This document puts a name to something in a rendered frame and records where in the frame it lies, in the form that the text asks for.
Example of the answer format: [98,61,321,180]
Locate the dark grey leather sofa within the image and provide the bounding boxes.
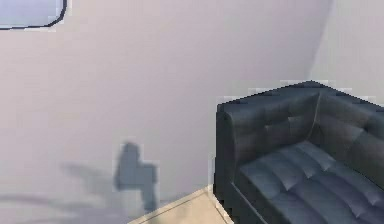
[213,80,384,224]

